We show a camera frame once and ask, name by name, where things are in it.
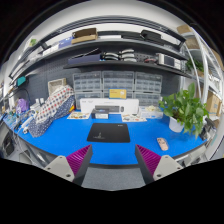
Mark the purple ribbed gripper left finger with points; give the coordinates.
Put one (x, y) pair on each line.
(73, 167)

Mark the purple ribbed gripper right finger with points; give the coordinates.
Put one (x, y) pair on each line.
(153, 166)

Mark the beige patterned computer mouse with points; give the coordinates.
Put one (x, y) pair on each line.
(163, 144)

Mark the black mouse pad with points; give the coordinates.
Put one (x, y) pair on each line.
(109, 133)

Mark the illustrated card left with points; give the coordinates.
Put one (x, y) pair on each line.
(79, 116)

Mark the illustrated card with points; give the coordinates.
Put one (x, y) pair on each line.
(79, 116)
(132, 118)

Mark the illustrated card right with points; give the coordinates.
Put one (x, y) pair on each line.
(132, 118)

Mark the black white small device box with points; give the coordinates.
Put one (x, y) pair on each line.
(100, 114)

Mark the white long keyboard box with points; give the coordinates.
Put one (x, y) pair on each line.
(115, 106)

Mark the green potted plant white pot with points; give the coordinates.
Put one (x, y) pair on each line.
(186, 112)

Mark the patterned fabric cloth bundle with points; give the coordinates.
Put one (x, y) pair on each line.
(57, 105)

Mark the yellow small box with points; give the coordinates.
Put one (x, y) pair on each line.
(117, 93)

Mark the grey drawer organizer right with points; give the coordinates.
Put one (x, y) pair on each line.
(147, 82)

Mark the grey drawer organizer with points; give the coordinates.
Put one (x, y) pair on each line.
(87, 81)
(147, 82)
(118, 79)

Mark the grey drawer organizer left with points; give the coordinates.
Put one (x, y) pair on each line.
(87, 81)

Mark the purple object at left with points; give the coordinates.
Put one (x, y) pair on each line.
(22, 106)

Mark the beige woven basket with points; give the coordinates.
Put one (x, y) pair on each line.
(54, 84)

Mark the cardboard box right rack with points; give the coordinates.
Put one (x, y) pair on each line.
(213, 103)

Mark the grey drawer organizer middle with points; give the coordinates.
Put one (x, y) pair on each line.
(118, 79)

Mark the white electronic instrument on shelf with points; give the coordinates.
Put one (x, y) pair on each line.
(169, 61)

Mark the dark blue flat box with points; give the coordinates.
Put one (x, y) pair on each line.
(84, 59)

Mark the cardboard box top shelf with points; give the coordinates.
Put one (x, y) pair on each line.
(84, 35)

